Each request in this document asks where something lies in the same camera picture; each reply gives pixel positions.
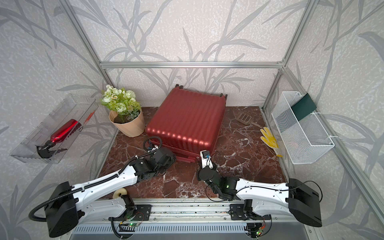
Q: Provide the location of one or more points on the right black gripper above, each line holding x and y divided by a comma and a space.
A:
199, 173

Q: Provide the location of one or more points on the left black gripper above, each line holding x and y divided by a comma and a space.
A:
172, 159

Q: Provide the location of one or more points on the red hard-shell suitcase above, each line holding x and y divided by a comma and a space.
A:
188, 122

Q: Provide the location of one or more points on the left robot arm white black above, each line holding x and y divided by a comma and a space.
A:
79, 195

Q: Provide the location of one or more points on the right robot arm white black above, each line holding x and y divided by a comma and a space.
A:
294, 198

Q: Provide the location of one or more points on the cream tape roll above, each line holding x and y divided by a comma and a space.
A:
120, 192

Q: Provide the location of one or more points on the potted white flower plant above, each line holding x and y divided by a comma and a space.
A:
126, 113

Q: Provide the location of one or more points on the brown slotted spatula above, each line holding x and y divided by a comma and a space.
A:
246, 120

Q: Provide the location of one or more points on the yellow rubber glove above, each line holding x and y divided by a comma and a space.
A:
269, 139

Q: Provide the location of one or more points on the dark green card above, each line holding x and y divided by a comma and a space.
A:
304, 107

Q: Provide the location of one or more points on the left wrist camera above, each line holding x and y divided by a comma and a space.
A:
152, 148

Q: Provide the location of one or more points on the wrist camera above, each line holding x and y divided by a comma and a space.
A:
206, 159
152, 148

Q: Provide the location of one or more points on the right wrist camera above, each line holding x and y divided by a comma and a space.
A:
206, 159

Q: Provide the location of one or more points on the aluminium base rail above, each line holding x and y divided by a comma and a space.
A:
186, 210

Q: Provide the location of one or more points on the clear plastic wall tray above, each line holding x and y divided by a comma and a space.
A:
71, 107

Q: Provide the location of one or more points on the white wire mesh basket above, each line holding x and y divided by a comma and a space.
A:
306, 141

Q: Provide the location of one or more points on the red bottle with black handle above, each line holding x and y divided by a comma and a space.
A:
59, 136

